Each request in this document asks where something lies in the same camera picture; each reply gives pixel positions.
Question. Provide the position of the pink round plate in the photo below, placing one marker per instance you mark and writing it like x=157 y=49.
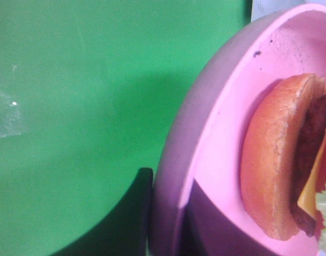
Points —
x=205 y=141

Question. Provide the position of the burger with lettuce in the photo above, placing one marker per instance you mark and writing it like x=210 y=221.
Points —
x=282 y=152

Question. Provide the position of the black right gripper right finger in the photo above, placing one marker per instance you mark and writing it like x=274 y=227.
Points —
x=207 y=231

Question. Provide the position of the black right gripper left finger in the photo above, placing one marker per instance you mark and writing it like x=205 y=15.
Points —
x=124 y=230

